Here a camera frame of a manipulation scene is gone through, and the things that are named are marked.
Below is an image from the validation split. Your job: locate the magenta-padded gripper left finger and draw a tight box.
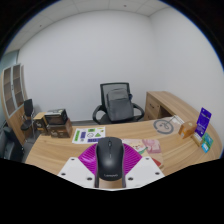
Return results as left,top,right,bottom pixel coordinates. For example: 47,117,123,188
57,143,99,189

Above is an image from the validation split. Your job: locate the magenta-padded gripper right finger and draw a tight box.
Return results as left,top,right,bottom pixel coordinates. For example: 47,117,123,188
121,144,166,189

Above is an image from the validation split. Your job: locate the black computer mouse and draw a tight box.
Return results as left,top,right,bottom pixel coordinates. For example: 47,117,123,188
94,136,125,182

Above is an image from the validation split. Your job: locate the colourful printed mouse pad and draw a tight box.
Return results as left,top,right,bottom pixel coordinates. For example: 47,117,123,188
121,138,165,169

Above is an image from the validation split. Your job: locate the white sheet with coloured shapes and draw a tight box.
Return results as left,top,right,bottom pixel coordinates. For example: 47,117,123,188
71,126,106,145

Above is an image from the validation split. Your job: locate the wide brown cardboard box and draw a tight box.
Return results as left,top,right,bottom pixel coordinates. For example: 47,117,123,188
46,119,74,139

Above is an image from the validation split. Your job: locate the black box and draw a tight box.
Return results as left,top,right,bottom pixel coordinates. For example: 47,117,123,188
44,108,69,126

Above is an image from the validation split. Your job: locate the small brown cardboard box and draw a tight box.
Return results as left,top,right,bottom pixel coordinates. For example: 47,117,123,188
33,112,49,134

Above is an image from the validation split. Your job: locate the small orange-brown box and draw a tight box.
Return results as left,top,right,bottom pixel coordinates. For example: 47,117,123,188
177,120,198,140

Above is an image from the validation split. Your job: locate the yellow wooden card stand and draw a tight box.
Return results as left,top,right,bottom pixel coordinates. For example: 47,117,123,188
190,131,204,148

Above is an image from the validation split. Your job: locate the grey backpack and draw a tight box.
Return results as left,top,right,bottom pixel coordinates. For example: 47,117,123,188
105,87,135,122

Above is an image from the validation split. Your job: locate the wooden side desk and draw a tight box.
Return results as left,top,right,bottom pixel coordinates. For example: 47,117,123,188
143,90,201,123

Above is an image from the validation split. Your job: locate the green and blue packet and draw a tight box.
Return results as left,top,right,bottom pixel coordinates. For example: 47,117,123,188
200,132,215,154

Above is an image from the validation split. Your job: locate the dark padded armchair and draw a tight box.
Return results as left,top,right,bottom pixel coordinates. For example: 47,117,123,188
0,126,26,163

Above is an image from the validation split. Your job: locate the purple upright card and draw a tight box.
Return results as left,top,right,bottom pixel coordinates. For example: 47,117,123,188
194,107,213,138

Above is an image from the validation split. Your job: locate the small black chair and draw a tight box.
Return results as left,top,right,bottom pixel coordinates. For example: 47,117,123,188
20,98,37,132

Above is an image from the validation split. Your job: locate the black mesh office chair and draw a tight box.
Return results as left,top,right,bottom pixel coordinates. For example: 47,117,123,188
92,82,146,125

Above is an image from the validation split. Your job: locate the wooden shelf unit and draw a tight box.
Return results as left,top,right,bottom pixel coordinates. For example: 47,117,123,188
0,64,34,136

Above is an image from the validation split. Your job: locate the clear sheet with grey ring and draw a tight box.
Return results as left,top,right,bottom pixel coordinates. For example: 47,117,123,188
152,116,181,136

